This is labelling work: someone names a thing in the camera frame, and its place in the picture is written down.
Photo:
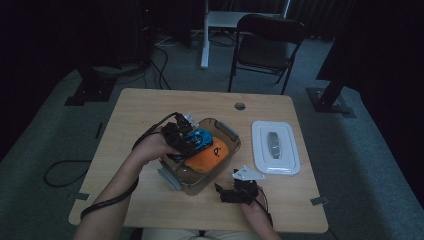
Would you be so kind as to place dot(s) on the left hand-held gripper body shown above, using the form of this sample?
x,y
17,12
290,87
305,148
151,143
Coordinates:
x,y
175,133

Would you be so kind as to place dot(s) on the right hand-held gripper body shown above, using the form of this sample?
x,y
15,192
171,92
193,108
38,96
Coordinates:
x,y
243,191

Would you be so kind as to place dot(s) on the blue toy car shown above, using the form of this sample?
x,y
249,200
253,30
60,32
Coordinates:
x,y
201,140

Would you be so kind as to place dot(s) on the clear plastic storage box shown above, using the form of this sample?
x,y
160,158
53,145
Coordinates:
x,y
200,181

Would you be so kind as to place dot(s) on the orange plush toy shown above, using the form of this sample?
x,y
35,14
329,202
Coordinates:
x,y
208,156

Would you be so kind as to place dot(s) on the white box lid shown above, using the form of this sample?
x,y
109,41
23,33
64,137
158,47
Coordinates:
x,y
286,160

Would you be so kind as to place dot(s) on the person's right hand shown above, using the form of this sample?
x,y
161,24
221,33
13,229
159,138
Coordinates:
x,y
254,208

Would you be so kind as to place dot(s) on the person's left hand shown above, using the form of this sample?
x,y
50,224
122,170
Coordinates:
x,y
151,146

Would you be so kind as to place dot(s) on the grey table grommet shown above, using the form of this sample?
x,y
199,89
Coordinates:
x,y
240,106

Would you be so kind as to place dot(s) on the small black strip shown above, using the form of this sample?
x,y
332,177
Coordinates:
x,y
99,130

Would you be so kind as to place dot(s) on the grey tape piece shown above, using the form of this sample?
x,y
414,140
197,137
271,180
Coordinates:
x,y
319,201

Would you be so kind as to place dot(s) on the black metal stand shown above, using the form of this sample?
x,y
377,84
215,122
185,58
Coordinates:
x,y
330,100
91,90

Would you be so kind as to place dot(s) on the black folding chair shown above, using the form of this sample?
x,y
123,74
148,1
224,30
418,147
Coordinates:
x,y
266,50

